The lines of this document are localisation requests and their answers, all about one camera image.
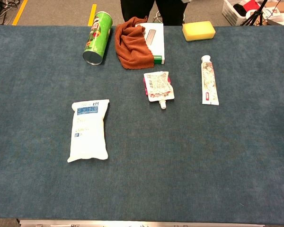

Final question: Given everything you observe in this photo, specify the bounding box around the white blue-labelled pouch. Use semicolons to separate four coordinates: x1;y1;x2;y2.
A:
67;99;110;163

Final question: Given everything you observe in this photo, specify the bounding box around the crumpled white spout pouch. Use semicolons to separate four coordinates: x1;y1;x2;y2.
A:
143;71;175;110

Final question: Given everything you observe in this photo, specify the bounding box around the blue felt table cloth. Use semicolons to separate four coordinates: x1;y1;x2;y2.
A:
0;24;284;225

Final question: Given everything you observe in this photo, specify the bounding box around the brown orange towel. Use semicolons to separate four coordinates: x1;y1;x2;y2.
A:
115;16;155;70

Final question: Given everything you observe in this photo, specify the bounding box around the floral white toothpaste tube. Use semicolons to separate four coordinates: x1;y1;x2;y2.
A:
201;55;220;106

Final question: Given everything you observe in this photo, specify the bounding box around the white box with green stripe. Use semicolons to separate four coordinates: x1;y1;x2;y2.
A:
134;22;166;65

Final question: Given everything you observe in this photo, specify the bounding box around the green Pringles can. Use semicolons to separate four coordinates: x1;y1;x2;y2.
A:
82;11;114;66

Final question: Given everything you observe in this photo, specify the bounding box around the yellow sponge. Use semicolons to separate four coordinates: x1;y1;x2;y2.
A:
182;20;216;43

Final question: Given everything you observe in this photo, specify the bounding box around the person in black trousers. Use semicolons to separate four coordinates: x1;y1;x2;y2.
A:
120;0;188;26

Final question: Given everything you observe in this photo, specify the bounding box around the white plastic basket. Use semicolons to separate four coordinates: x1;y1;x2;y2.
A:
222;0;261;26

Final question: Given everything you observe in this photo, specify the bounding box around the black tripod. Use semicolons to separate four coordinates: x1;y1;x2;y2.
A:
240;0;268;26

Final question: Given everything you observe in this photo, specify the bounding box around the silver metal rail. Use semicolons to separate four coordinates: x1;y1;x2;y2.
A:
18;219;266;227

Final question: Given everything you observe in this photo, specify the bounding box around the black cables bundle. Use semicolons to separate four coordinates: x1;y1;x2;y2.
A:
0;0;21;25

